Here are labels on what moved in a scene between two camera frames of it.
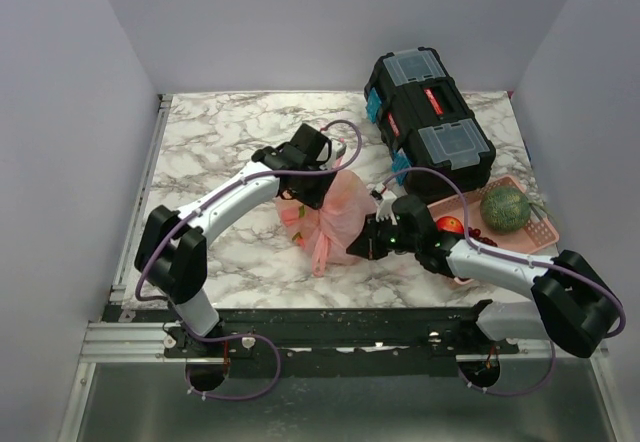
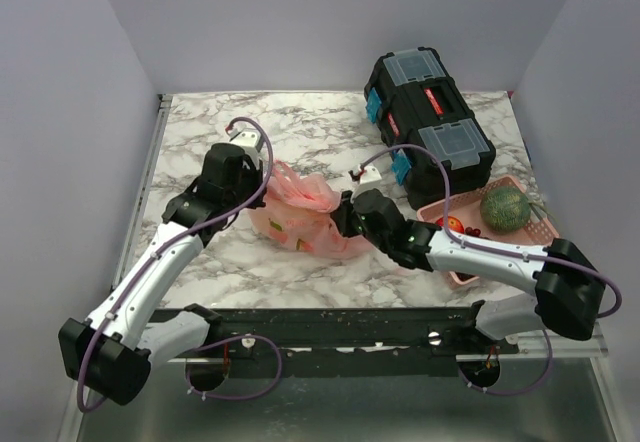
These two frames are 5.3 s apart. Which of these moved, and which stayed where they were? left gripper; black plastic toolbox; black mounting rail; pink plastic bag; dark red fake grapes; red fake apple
Moved: pink plastic bag; left gripper
Stayed: red fake apple; dark red fake grapes; black plastic toolbox; black mounting rail
